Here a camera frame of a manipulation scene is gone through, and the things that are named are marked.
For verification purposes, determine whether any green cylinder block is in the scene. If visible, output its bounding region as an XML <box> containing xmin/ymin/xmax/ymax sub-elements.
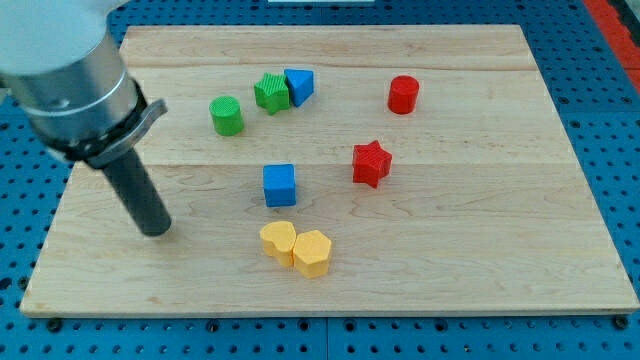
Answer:
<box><xmin>209</xmin><ymin>96</ymin><xmax>244</xmax><ymax>136</ymax></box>

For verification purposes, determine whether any light wooden board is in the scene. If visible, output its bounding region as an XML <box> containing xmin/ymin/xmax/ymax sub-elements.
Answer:
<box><xmin>21</xmin><ymin>25</ymin><xmax>639</xmax><ymax>318</ymax></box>

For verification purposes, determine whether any green star block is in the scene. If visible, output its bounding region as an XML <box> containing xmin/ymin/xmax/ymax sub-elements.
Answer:
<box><xmin>254</xmin><ymin>73</ymin><xmax>290</xmax><ymax>115</ymax></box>

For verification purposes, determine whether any red cylinder block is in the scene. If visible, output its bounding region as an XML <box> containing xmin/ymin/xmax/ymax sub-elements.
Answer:
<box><xmin>387</xmin><ymin>75</ymin><xmax>420</xmax><ymax>115</ymax></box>

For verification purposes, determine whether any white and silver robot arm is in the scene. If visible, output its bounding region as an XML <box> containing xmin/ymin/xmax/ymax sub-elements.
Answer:
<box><xmin>1</xmin><ymin>0</ymin><xmax>167</xmax><ymax>169</ymax></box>

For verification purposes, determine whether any yellow heart block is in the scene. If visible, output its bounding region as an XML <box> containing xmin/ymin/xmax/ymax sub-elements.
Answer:
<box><xmin>259</xmin><ymin>221</ymin><xmax>297</xmax><ymax>267</ymax></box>

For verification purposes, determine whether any yellow hexagon block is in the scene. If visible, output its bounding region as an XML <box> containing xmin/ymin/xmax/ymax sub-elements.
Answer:
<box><xmin>293</xmin><ymin>230</ymin><xmax>332</xmax><ymax>279</ymax></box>

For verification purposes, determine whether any red star block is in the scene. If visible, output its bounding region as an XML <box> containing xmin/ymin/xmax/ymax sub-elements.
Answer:
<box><xmin>352</xmin><ymin>140</ymin><xmax>393</xmax><ymax>188</ymax></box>

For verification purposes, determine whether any blue triangle block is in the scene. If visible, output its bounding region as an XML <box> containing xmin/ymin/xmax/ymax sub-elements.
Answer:
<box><xmin>284</xmin><ymin>69</ymin><xmax>314</xmax><ymax>107</ymax></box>

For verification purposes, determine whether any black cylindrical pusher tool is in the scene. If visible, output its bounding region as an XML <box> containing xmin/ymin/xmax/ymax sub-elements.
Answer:
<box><xmin>103</xmin><ymin>149</ymin><xmax>172</xmax><ymax>237</ymax></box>

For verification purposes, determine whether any blue cube block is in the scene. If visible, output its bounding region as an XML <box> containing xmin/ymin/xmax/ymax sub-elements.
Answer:
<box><xmin>263</xmin><ymin>164</ymin><xmax>296</xmax><ymax>207</ymax></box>

